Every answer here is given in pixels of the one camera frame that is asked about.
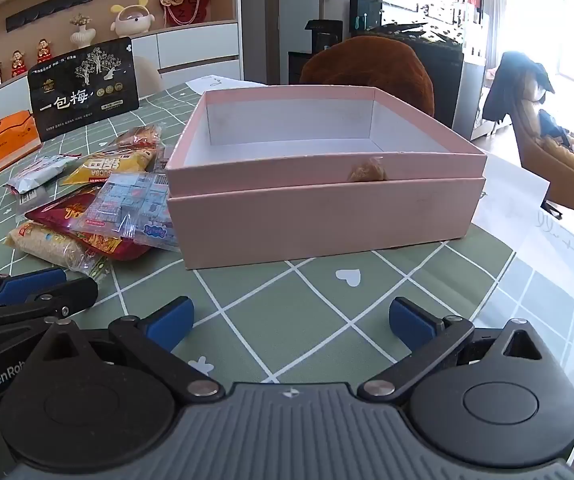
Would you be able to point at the black water dispenser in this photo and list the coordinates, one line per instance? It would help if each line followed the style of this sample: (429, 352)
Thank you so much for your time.
(324, 35)

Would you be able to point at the orange carton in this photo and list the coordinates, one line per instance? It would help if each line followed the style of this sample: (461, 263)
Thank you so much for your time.
(7, 145)

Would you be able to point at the clear rice cracker packet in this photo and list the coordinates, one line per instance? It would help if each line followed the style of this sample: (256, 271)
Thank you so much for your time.
(47, 247)

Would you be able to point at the white grey snack packet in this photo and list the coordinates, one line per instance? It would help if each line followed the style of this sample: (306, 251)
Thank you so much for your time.
(37, 172)

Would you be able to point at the black snack bag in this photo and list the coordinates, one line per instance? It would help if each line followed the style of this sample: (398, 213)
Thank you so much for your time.
(82, 100)

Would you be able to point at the dark blue cloth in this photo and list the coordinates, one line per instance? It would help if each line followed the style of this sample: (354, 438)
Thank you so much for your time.
(554, 127)

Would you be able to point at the beige chair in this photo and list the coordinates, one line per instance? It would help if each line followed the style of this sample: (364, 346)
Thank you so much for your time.
(148, 75)

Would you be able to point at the orange brown snack packet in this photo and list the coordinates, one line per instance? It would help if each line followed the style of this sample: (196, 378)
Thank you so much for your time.
(139, 137)

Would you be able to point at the red snack packet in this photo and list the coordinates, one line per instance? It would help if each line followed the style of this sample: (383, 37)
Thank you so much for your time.
(62, 212)

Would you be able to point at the yellow snack packet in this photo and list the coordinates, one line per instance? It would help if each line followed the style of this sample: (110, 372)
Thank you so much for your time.
(107, 167)

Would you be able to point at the clear blue candy bag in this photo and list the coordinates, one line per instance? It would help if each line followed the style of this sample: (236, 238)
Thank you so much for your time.
(137, 205)

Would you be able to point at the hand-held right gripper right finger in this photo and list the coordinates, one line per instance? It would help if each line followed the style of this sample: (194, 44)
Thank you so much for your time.
(409, 322)

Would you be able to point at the glass fish tank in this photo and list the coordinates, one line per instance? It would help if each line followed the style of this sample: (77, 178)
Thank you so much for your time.
(437, 85)

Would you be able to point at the white plush toy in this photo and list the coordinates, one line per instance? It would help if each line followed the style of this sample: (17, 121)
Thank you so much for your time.
(129, 20)

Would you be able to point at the small clear wrapper packet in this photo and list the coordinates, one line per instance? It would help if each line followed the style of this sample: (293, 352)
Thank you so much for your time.
(163, 160)

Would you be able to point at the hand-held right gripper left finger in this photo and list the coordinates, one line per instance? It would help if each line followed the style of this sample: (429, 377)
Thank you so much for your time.
(173, 321)

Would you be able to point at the green checked tablecloth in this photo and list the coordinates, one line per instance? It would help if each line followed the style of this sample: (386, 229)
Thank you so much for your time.
(287, 310)

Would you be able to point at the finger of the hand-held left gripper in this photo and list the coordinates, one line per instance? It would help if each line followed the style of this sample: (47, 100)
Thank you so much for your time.
(32, 284)
(69, 292)

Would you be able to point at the red gold figurine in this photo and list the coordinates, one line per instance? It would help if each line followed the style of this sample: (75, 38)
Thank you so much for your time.
(44, 51)
(18, 64)

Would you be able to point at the brown plush toy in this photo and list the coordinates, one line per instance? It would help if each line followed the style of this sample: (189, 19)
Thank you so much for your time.
(184, 5)

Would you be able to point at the dark jacket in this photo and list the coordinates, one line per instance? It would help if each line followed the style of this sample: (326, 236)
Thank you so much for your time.
(512, 75)

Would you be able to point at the white flower vase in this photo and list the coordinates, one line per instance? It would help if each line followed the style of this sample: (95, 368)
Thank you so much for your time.
(82, 35)

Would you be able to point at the orange armchair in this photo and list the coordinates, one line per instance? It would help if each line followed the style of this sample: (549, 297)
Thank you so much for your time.
(557, 175)

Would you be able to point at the pink cardboard box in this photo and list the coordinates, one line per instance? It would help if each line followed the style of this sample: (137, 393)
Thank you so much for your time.
(317, 220)

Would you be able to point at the white sideboard cabinet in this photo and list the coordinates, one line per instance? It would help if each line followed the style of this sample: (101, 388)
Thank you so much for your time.
(192, 45)

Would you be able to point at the brown plush chair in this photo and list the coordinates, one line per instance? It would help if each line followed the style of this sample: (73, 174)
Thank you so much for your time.
(367, 60)

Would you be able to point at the black scalloped strip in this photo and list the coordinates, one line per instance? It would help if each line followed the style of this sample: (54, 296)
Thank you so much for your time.
(47, 10)

